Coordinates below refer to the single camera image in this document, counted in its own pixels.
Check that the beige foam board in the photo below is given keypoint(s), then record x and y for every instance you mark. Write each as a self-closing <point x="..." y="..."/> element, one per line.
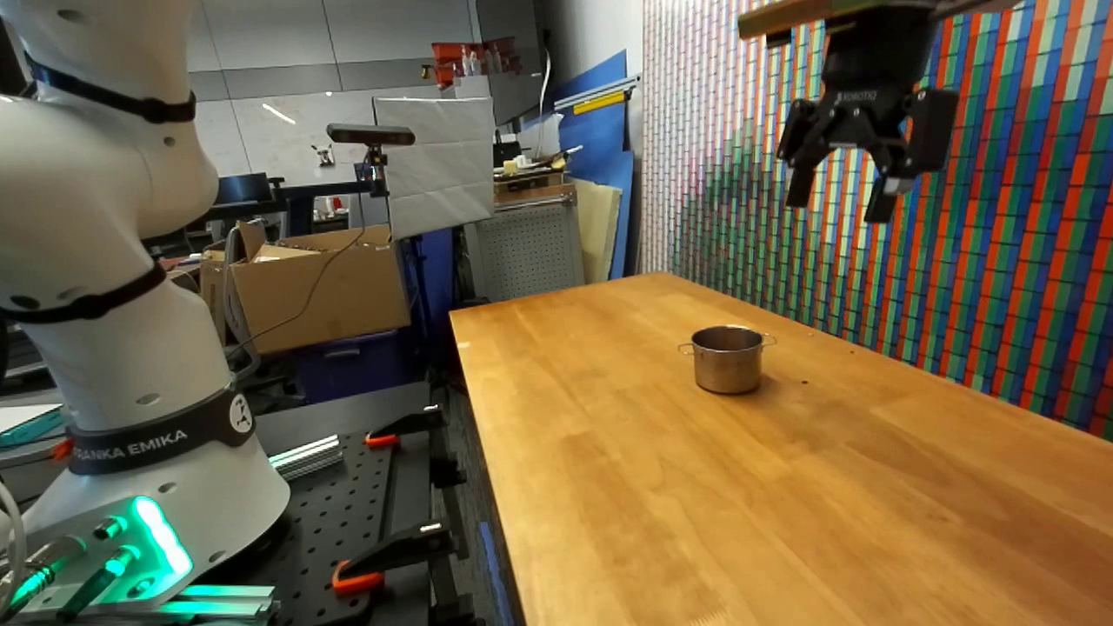
<point x="600" y="230"/>

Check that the blue storage bin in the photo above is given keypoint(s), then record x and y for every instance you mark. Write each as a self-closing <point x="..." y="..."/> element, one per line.
<point x="344" y="366"/>

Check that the camera tripod stand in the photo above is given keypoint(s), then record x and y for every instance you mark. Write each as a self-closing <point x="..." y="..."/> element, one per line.
<point x="373" y="179"/>

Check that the white flat panel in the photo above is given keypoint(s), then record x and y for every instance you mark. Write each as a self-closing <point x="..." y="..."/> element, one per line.
<point x="439" y="161"/>

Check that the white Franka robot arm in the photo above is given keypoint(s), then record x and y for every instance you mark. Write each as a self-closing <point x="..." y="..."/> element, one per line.
<point x="126" y="350"/>

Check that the black perforated breadboard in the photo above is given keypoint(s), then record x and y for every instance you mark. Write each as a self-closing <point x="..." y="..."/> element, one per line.
<point x="335" y="523"/>

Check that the brown cardboard box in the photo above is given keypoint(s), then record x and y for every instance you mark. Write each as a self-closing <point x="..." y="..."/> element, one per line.
<point x="309" y="291"/>

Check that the small metal bowl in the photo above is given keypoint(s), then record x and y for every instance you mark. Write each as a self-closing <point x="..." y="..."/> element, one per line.
<point x="729" y="364"/>

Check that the short aluminium extrusion bar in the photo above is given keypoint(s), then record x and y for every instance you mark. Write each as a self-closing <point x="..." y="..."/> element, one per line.
<point x="308" y="458"/>

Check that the red machine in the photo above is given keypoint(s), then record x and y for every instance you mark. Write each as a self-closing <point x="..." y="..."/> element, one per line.
<point x="472" y="60"/>

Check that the black stereo camera bar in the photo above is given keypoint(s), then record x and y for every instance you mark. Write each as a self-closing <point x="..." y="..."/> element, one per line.
<point x="368" y="133"/>

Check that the white jug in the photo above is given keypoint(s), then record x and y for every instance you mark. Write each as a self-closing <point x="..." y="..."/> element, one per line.
<point x="541" y="137"/>

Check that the tan wrist mount plate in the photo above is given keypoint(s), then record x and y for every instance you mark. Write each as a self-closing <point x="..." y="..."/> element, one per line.
<point x="837" y="13"/>

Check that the blue upright panel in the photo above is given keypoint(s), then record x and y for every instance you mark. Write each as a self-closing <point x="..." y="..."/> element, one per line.
<point x="596" y="140"/>

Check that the green lit aluminium extrusion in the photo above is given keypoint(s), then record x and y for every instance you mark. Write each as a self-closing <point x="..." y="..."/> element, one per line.
<point x="221" y="603"/>

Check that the grey cabinet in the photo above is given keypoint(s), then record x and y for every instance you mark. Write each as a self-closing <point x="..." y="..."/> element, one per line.
<point x="521" y="253"/>

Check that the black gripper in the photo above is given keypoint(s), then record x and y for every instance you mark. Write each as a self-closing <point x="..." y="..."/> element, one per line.
<point x="873" y="62"/>

